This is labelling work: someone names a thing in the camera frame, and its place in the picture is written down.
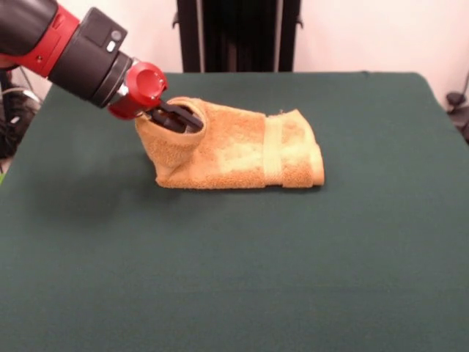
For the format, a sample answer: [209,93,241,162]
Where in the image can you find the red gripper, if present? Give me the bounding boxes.
[107,61,205,133]

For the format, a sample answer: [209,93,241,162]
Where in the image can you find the dark green table cloth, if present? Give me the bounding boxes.
[0,71,469,352]

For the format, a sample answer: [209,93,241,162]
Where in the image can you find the tan terry towel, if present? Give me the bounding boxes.
[134,95,326,191]

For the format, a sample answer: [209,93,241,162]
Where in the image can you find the black floor device with cable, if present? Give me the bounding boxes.
[445,69,469,144]

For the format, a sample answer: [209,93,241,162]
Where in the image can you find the black metal frame stand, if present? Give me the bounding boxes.
[171,0,305,73]

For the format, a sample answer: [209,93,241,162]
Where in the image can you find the black cable bundle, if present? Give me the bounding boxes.
[0,67,40,159]

